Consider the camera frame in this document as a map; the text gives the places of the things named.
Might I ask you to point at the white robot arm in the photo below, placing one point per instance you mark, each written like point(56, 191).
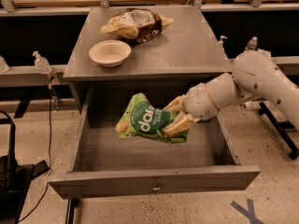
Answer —
point(253, 75)

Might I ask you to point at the open grey top drawer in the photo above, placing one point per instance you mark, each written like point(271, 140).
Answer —
point(105, 165)

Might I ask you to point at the black stand base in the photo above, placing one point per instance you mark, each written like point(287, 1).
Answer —
point(15, 179)

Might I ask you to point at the grey cabinet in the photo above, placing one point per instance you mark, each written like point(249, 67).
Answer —
point(186, 48)

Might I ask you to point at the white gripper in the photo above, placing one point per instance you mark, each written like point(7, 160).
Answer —
point(198, 104)

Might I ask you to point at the yellow brown chip bag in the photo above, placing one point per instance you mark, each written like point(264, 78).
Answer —
point(136, 24)

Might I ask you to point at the clear plastic bottle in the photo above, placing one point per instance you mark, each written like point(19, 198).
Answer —
point(252, 44)

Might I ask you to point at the green rice chip bag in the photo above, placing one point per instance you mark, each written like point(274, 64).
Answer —
point(141, 118)

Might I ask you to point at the clear sanitizer pump bottle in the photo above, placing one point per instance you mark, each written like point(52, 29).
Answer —
point(42, 63)

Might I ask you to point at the black metal stand leg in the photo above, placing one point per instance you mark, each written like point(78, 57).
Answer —
point(281, 127)

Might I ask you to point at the white paper bowl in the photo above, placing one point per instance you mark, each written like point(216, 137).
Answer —
point(110, 53)

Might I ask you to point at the small white pump bottle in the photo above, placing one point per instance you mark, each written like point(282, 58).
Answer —
point(221, 41)

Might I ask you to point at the clear bottle at left edge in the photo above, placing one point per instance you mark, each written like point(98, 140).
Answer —
point(3, 65)

